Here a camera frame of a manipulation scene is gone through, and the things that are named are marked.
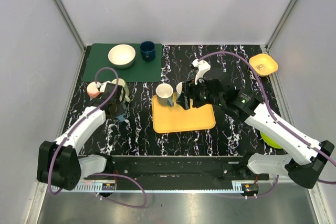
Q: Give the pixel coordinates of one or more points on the orange square dish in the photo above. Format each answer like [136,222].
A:
[263,64]

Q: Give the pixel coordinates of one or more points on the clear glass mug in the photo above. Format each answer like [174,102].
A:
[164,93]

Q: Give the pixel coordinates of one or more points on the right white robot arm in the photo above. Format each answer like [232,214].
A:
[305,157]

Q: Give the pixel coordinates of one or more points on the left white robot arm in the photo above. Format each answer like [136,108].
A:
[58,161]

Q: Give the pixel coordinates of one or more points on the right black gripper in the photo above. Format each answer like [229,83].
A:
[189,91]

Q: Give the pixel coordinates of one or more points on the dark blue mug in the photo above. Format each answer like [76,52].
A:
[147,50]

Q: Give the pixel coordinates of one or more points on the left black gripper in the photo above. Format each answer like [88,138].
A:
[115,94]

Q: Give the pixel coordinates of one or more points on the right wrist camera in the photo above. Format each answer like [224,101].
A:
[202,67]

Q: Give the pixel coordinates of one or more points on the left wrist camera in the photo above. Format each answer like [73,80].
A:
[105,88]

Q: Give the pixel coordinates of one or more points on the orange rectangular tray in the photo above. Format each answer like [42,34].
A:
[175,119]

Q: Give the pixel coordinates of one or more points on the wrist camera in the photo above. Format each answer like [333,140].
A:
[105,88]
[202,67]

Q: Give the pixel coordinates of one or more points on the cream bowl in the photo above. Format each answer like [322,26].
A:
[122,56]

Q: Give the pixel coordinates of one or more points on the pink mug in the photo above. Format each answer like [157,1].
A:
[92,90]

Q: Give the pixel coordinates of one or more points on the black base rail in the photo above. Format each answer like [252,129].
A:
[222,167]

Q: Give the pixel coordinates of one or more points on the lime green plate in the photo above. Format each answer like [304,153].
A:
[269,141]

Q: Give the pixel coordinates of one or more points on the light green mug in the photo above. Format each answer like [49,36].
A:
[125,93]

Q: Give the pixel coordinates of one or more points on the beige mug blue inside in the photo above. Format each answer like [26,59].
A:
[121,112]

